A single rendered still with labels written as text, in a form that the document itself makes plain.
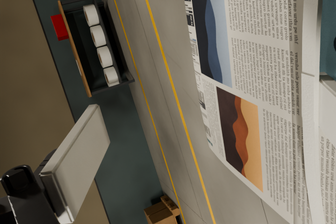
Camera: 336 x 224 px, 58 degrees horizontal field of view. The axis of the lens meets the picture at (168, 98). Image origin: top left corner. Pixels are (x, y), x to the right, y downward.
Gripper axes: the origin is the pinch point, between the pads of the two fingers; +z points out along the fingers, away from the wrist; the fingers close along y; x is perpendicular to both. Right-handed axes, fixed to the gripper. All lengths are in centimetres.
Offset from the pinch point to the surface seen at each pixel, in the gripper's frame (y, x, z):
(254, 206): 25, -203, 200
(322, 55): 7.2, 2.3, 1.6
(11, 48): -367, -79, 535
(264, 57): 4.8, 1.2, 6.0
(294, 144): 6.1, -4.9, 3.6
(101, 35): -189, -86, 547
